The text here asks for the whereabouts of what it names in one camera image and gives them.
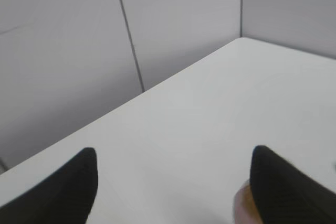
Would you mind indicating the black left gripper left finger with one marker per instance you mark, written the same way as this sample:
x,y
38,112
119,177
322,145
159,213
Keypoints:
x,y
66,196

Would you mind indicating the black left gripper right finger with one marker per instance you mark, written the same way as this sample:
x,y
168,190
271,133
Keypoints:
x,y
284,194

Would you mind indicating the tea bottle with pink label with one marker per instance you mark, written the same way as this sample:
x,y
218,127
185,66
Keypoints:
x,y
244,207

